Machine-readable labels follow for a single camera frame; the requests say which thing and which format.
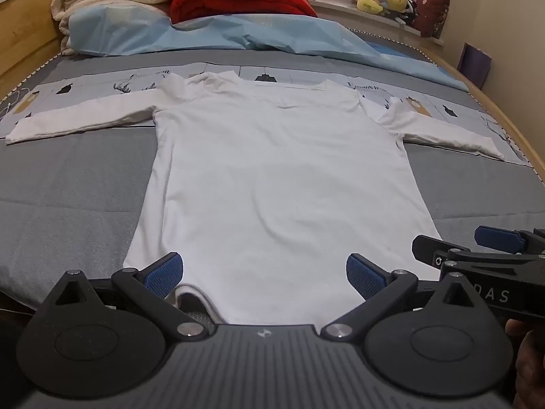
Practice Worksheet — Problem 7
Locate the light blue sheet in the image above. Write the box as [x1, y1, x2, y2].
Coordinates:
[68, 9, 470, 93]

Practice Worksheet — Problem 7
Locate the white long-sleeve shirt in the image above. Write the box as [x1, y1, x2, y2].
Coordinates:
[5, 70, 505, 327]

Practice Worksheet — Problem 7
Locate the person's right hand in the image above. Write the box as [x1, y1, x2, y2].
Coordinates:
[505, 319, 545, 409]

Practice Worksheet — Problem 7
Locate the dark red plush pillow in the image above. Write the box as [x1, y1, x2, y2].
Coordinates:
[411, 0, 451, 37]

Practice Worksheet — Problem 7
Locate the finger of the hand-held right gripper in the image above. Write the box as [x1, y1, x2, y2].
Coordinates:
[411, 234, 545, 274]
[474, 225, 545, 257]

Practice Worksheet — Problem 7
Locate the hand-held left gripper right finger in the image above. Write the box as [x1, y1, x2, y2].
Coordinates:
[320, 253, 488, 342]

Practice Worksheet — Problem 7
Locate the white cable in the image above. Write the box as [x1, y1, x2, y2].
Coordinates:
[0, 80, 31, 117]

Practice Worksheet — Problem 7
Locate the grey printed bed sheet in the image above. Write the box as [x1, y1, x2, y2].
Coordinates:
[0, 43, 545, 322]

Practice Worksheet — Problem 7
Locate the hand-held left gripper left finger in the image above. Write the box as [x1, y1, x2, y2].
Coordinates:
[40, 252, 210, 342]

